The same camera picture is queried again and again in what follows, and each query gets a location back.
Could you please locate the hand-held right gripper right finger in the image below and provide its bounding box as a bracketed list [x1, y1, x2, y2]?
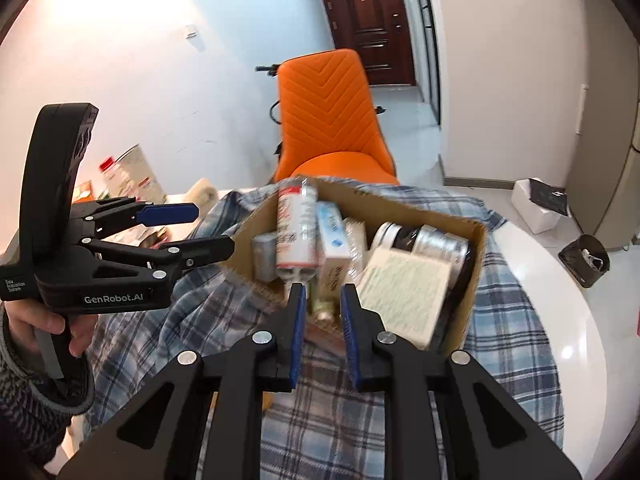
[340, 282, 583, 480]

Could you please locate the clear plastic packet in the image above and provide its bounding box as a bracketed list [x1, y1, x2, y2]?
[345, 217, 372, 283]

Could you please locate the orange padded chair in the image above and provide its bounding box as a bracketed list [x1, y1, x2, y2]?
[272, 49, 401, 186]

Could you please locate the blue plaid blanket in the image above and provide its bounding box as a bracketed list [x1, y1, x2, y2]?
[87, 175, 566, 480]

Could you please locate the white bottle with grey cap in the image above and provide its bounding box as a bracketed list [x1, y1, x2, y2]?
[276, 176, 321, 281]

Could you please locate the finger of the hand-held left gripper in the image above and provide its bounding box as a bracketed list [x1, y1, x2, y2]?
[70, 199, 199, 241]
[79, 235, 236, 284]

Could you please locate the milk bottle with red cap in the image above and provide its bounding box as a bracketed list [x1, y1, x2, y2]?
[98, 157, 132, 197]

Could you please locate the cardboard box with bread print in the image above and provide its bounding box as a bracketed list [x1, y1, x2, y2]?
[220, 176, 487, 351]

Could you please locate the white box on floor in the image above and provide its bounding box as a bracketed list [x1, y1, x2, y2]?
[511, 177, 571, 235]

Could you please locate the person's left hand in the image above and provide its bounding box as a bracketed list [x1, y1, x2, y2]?
[2, 302, 99, 358]

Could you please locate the black framed glass door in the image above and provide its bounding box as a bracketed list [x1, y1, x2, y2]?
[407, 0, 443, 126]

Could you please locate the white and blue box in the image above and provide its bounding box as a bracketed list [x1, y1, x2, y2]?
[316, 201, 353, 303]

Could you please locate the black plastic bag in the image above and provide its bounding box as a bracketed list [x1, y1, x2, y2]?
[529, 178, 571, 218]

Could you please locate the beige fluffy lump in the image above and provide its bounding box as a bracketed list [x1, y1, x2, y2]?
[190, 176, 217, 216]

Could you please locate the small amber bottle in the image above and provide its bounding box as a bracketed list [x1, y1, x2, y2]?
[307, 281, 343, 323]

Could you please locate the dark bottle with white cap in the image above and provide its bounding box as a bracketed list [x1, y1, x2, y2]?
[369, 221, 476, 331]

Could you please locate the dark brown door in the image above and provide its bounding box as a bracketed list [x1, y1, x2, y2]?
[314, 0, 417, 88]

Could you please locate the beige square box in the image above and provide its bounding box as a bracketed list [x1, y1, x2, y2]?
[356, 247, 453, 351]

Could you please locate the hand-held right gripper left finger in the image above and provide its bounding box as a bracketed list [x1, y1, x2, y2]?
[60, 282, 308, 480]

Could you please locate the black trash bin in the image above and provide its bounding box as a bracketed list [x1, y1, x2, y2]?
[558, 234, 611, 288]

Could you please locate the grey drink carton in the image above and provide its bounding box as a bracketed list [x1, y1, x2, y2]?
[117, 144, 168, 203]

